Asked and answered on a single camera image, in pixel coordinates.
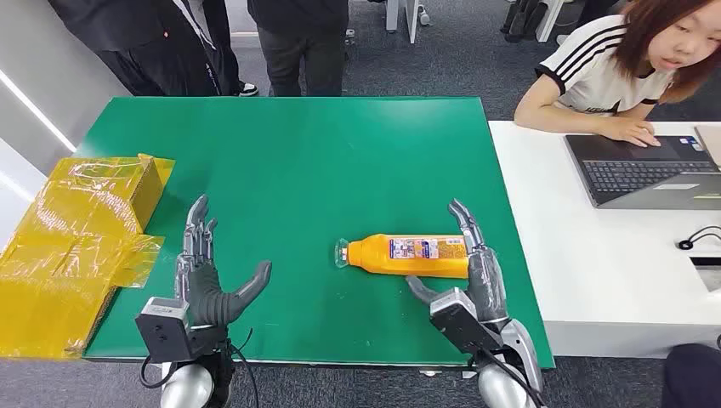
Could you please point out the dark seat edge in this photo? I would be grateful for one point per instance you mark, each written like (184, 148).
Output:
(693, 377)

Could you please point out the white table leg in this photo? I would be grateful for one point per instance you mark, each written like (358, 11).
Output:
(411, 17)

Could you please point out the yellow taped cardboard box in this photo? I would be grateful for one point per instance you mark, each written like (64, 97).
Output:
(67, 236)

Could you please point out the green table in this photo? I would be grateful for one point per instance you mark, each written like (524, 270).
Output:
(293, 169)

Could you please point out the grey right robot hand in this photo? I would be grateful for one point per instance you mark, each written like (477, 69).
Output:
(485, 281)

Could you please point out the standing person in black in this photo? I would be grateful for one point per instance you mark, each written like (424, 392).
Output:
(152, 45)
(301, 45)

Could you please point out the white desk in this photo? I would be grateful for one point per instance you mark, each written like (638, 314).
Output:
(608, 270)

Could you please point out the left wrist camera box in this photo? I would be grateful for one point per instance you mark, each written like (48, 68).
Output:
(162, 332)

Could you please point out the person's hand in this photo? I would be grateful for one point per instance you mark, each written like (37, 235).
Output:
(631, 130)

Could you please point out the dark grey laptop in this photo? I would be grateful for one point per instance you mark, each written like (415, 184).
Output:
(636, 172)

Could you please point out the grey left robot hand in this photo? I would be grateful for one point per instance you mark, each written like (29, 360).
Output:
(203, 287)

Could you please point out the orange detergent bottle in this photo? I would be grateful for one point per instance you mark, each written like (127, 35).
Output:
(383, 256)

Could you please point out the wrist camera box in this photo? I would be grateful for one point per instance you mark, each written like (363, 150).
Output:
(459, 321)
(162, 332)

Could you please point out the seated person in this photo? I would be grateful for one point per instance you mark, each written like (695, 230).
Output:
(591, 67)

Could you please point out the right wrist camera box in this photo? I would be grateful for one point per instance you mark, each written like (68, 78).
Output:
(459, 321)

